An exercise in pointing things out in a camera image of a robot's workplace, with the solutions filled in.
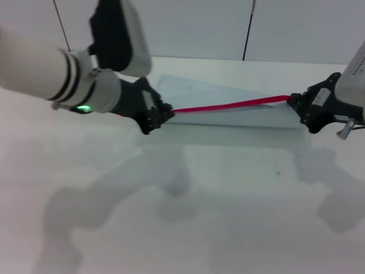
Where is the thin grey hanging cable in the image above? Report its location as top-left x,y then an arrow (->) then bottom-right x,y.
53,0 -> 72,54

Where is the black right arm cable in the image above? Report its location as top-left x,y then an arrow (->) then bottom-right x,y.
336,118 -> 365,141

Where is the transparent document bag red zipper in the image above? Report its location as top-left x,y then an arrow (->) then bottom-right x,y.
155,73 -> 312,149

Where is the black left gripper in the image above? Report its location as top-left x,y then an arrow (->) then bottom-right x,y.
113,76 -> 176,136

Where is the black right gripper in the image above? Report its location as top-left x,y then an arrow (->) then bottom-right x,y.
287,71 -> 365,135

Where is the black pole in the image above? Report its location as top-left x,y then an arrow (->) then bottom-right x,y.
242,0 -> 257,62

